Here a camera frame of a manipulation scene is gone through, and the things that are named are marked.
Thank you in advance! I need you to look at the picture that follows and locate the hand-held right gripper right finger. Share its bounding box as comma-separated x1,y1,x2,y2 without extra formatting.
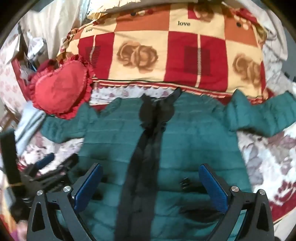
199,163,275,241

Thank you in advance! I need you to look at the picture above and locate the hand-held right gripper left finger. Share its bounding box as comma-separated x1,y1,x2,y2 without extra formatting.
26,163,103,241

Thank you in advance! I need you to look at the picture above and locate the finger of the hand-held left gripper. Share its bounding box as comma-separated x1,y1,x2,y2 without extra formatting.
30,152,55,177
44,153,79,186

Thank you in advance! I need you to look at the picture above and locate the green puffer jacket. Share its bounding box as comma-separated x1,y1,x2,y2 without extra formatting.
41,88,296,241

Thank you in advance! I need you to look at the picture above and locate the light blue cloth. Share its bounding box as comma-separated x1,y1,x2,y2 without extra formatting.
14,102,48,158

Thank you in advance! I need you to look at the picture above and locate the floral fleece blanket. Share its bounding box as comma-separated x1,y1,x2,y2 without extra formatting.
0,88,296,224

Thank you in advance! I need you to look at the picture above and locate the red heart cushion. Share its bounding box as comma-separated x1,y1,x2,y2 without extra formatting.
28,54,96,120

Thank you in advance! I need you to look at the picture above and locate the dark red cloth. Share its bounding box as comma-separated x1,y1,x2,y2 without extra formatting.
35,59,60,76

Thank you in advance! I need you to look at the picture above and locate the white quilted sheet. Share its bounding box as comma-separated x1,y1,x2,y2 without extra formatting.
259,14,296,98

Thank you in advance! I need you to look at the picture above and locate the white curtain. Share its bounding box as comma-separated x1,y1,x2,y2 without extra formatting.
20,0,97,62

